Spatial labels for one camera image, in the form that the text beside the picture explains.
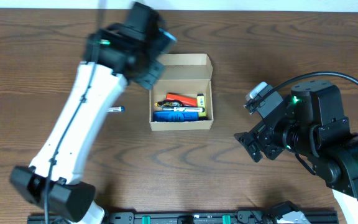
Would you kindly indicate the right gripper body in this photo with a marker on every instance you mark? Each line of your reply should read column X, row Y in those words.
column 265, row 137

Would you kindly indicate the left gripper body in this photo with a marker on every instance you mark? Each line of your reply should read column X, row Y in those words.
column 151, row 76

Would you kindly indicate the yellow highlighter marker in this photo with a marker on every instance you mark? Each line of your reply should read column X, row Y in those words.
column 201, row 104

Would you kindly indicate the cardboard box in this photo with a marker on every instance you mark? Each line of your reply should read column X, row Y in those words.
column 188, row 75

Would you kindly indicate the red stapler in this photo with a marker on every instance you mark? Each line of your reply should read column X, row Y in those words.
column 185, row 100

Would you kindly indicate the black cap whiteboard marker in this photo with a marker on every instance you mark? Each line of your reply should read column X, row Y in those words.
column 184, row 109

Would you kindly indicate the black tape dispenser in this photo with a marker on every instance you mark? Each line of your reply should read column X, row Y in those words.
column 168, row 104

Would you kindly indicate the blue whiteboard marker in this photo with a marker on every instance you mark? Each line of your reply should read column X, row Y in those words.
column 117, row 109

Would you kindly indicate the blue plastic holder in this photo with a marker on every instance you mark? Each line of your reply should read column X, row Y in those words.
column 172, row 116

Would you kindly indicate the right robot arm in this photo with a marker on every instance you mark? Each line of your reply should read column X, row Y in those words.
column 310, row 123

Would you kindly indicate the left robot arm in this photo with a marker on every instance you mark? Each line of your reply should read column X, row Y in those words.
column 114, row 57

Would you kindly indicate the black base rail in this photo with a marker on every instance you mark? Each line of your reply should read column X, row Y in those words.
column 240, row 216

